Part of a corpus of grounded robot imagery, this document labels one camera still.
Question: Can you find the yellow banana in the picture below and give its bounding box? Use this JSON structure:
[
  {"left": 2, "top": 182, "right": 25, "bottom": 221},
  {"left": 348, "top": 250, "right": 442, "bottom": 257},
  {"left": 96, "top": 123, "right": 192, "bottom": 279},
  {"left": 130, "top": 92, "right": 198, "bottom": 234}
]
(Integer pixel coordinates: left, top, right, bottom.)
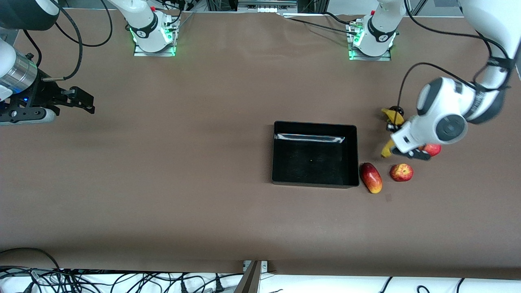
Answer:
[{"left": 381, "top": 107, "right": 406, "bottom": 159}]

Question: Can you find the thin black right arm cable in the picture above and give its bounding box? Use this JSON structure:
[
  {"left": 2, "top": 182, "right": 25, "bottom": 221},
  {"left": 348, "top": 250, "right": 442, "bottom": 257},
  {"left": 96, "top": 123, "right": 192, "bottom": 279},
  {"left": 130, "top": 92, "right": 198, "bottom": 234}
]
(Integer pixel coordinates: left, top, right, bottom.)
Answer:
[{"left": 60, "top": 0, "right": 114, "bottom": 47}]

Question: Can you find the thick black floor cable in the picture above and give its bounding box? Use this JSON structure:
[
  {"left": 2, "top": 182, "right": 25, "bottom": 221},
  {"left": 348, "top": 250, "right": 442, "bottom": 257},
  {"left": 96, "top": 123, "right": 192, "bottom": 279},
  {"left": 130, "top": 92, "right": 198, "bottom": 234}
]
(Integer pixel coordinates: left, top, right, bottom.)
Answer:
[{"left": 0, "top": 247, "right": 61, "bottom": 271}]

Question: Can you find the white power strip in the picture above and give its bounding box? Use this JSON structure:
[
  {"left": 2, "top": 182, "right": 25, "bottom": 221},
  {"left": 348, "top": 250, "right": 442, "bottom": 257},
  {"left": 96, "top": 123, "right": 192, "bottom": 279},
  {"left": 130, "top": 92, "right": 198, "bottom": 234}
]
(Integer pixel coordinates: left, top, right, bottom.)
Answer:
[{"left": 238, "top": 0, "right": 298, "bottom": 13}]

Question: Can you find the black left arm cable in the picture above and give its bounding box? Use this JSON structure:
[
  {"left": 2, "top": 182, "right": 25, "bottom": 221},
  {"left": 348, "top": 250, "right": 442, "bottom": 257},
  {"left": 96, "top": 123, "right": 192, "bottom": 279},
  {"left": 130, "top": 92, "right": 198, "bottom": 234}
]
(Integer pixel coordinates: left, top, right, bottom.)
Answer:
[{"left": 397, "top": 0, "right": 513, "bottom": 110}]

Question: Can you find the black plastic box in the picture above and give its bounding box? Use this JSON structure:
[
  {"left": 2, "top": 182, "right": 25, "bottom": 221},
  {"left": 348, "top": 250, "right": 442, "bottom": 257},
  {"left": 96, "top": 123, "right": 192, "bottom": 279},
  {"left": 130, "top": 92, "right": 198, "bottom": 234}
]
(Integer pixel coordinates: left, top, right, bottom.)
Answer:
[{"left": 272, "top": 120, "right": 360, "bottom": 189}]

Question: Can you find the red yellow mango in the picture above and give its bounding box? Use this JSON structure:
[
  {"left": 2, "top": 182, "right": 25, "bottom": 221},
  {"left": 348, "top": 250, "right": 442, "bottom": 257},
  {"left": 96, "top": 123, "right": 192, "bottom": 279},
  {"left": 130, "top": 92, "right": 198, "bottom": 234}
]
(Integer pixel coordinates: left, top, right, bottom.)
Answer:
[{"left": 359, "top": 162, "right": 383, "bottom": 194}]

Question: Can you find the dark metal post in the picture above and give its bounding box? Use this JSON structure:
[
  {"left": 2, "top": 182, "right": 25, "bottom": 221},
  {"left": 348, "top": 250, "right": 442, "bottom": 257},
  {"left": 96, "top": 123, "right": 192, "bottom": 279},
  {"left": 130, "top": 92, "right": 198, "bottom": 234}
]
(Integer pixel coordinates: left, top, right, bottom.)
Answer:
[{"left": 234, "top": 260, "right": 262, "bottom": 293}]

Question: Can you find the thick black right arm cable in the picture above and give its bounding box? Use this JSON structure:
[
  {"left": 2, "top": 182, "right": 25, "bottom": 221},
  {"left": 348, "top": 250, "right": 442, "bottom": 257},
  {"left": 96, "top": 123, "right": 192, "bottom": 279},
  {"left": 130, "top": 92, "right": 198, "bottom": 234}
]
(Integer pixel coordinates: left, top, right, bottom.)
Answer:
[{"left": 41, "top": 6, "right": 84, "bottom": 81}]

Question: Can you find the black cable on table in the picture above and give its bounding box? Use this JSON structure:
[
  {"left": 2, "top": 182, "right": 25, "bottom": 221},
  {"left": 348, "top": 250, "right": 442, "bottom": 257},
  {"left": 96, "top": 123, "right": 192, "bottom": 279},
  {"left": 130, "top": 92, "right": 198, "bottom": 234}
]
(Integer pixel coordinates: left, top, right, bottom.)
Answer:
[{"left": 281, "top": 12, "right": 361, "bottom": 37}]

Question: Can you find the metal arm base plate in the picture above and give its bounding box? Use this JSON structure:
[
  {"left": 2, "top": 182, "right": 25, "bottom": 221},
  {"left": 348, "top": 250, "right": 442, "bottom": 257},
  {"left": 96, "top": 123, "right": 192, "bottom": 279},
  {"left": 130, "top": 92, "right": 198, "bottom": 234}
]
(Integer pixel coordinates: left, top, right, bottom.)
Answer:
[
  {"left": 134, "top": 16, "right": 177, "bottom": 57},
  {"left": 348, "top": 20, "right": 392, "bottom": 61}
]

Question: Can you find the red apple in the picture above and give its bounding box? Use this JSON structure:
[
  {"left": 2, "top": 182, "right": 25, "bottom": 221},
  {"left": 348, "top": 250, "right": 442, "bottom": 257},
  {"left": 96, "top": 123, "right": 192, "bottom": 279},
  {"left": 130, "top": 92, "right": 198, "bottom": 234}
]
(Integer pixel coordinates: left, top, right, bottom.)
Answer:
[
  {"left": 390, "top": 164, "right": 414, "bottom": 182},
  {"left": 419, "top": 143, "right": 442, "bottom": 157}
]

